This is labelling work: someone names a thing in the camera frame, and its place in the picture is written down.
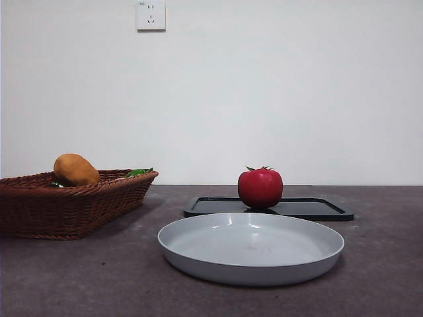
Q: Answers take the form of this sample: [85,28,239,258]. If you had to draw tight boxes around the black rectangular tray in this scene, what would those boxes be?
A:
[183,196,355,222]

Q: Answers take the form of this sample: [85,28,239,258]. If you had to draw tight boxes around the white wall socket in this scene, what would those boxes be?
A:
[137,0,167,33]

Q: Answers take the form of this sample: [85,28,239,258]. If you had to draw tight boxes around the bright green leafy vegetable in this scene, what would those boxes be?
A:
[125,167,155,178]

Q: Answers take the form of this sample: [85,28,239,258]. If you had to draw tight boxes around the yellow-brown potato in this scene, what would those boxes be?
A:
[54,153,101,187]

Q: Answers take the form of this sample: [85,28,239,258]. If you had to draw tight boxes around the grey round plate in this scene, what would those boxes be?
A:
[157,211,346,287]

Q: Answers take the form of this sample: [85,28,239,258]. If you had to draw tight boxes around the brown wicker basket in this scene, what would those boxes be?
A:
[0,168,159,241]

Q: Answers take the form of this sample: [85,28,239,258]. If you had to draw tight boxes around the red tomato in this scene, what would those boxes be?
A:
[237,165,284,209]

